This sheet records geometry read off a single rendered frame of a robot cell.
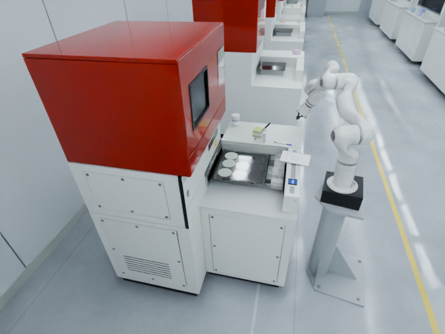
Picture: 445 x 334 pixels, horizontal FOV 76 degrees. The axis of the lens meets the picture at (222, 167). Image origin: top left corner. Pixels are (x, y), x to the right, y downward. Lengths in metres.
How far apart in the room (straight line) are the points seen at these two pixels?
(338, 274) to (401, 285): 0.48
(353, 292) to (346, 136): 1.34
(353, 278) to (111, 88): 2.24
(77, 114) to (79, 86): 0.16
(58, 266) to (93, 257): 0.29
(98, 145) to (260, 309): 1.64
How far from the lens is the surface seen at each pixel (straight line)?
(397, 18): 10.21
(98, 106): 1.48
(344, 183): 1.93
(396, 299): 2.73
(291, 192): 1.81
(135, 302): 2.53
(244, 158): 2.17
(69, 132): 1.69
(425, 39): 8.19
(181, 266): 2.11
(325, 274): 2.63
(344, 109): 1.86
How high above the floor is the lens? 2.13
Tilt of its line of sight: 36 degrees down
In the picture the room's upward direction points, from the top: 2 degrees counter-clockwise
